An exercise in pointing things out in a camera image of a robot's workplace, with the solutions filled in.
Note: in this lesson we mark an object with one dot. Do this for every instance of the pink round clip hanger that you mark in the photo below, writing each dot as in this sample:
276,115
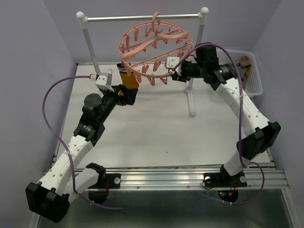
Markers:
152,50

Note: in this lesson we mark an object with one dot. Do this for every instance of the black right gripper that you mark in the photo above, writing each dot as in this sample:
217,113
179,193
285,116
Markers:
182,78

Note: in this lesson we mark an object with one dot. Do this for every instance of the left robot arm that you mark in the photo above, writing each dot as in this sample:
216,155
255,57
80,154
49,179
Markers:
52,195

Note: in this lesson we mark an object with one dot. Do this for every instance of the mustard brown striped sock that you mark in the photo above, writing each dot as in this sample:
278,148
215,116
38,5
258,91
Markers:
129,81

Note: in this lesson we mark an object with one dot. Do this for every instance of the white drying rack stand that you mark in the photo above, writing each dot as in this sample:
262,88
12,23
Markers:
201,15

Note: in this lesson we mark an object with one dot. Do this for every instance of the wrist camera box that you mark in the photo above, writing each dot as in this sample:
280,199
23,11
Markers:
103,82
173,66

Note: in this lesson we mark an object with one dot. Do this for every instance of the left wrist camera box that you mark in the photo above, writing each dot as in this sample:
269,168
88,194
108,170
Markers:
103,82

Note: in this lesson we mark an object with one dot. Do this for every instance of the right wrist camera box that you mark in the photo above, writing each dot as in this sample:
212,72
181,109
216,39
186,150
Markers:
173,66

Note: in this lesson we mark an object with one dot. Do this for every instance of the beige sock in basket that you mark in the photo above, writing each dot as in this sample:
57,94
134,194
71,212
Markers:
245,62

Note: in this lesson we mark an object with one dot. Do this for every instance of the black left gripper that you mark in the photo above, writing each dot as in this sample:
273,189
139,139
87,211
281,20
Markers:
129,97

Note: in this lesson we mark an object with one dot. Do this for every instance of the aluminium mounting rail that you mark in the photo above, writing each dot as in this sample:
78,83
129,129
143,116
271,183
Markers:
179,178

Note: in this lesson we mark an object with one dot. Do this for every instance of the white plastic basket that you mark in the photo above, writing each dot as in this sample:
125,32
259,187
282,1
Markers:
254,84

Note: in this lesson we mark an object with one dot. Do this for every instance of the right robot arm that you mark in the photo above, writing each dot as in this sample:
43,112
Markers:
256,133

